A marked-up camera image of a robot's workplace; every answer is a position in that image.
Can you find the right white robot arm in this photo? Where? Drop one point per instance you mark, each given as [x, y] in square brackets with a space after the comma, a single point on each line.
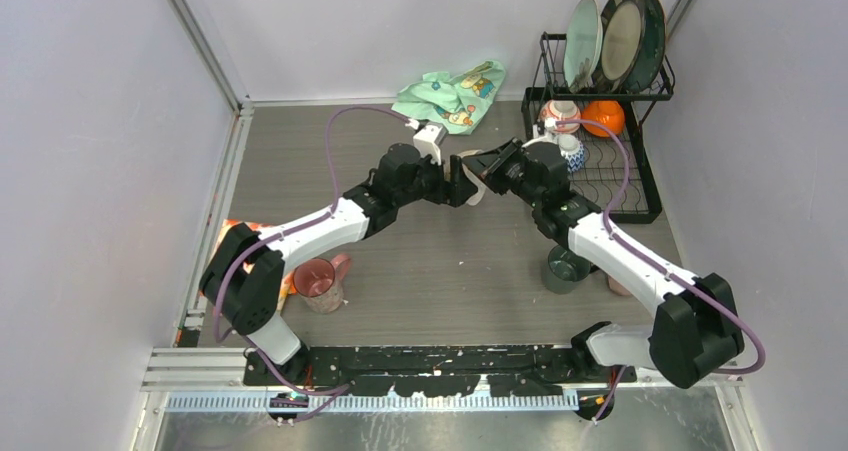
[695, 330]

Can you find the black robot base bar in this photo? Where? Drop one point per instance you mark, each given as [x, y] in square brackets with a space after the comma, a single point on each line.
[533, 370]

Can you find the dark blue floral plate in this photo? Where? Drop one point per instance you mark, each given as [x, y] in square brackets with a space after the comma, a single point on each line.
[652, 50]

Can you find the black wire dish rack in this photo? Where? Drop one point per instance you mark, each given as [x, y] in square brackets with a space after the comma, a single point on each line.
[601, 175]

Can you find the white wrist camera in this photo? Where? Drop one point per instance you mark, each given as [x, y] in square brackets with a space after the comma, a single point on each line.
[427, 138]
[544, 132]

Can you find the white bowl orange outside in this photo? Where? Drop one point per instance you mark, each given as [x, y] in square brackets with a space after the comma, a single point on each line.
[608, 113]

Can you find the mint green flower plate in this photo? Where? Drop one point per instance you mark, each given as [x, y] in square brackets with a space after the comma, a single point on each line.
[584, 39]

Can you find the pale pink mug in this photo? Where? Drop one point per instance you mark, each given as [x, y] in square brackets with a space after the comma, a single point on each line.
[617, 288]

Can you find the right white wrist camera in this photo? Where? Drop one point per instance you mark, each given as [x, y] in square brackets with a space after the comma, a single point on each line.
[544, 132]

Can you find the pink glass mug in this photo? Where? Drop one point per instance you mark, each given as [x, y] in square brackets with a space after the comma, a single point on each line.
[320, 282]

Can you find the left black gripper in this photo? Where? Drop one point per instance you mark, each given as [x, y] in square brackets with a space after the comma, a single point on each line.
[459, 186]

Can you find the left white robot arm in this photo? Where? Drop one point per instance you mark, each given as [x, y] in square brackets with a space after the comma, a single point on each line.
[243, 278]

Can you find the black rimmed cream plate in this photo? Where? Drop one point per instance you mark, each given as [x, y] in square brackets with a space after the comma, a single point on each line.
[623, 23]

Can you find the orange coral pattern bowl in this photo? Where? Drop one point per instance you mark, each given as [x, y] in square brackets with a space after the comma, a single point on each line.
[554, 116]

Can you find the dark green mug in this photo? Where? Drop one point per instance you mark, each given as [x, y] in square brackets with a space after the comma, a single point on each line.
[563, 270]

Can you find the white ceramic bowl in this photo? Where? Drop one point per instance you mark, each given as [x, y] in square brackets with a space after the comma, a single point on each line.
[471, 175]

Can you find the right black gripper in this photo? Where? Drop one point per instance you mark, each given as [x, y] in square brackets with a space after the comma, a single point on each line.
[489, 165]

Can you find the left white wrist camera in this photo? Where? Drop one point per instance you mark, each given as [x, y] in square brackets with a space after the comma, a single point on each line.
[427, 138]

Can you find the mint green cartoon cloth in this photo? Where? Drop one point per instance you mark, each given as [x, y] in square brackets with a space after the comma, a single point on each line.
[459, 102]

